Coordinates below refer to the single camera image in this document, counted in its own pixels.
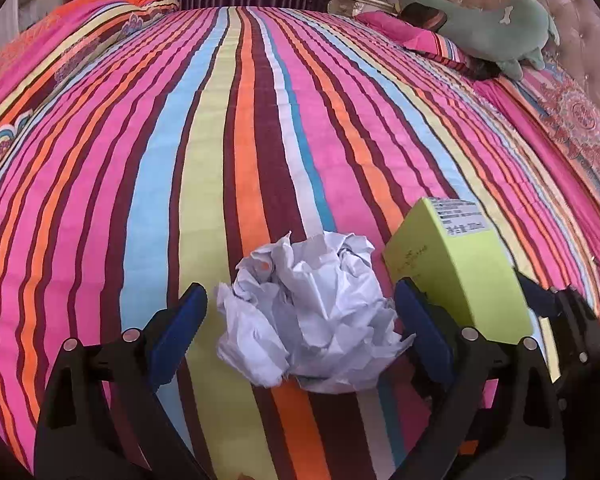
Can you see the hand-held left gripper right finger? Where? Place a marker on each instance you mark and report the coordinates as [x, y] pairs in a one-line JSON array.
[[422, 330]]

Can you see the floral patterned quilt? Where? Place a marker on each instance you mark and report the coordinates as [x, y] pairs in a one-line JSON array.
[[580, 115]]

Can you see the cream nightstand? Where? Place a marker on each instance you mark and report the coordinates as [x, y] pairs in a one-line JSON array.
[[350, 5]]

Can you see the tufted headboard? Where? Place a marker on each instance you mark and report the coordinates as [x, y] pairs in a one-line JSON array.
[[580, 20]]

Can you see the white paper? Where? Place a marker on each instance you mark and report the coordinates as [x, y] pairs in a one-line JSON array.
[[305, 310]]

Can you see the pink striped pillow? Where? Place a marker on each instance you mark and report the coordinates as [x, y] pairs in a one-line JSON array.
[[415, 37]]

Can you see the green plush toy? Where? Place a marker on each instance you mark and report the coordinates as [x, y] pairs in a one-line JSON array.
[[490, 25]]

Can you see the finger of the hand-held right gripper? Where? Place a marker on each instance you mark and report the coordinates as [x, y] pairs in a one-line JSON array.
[[537, 297]]

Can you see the lime green carton box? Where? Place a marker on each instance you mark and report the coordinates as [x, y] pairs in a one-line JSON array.
[[455, 270]]

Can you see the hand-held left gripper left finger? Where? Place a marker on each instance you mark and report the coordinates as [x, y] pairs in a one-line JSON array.
[[177, 335]]

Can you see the striped bed blanket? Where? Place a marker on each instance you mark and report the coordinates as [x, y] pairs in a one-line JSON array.
[[205, 160]]

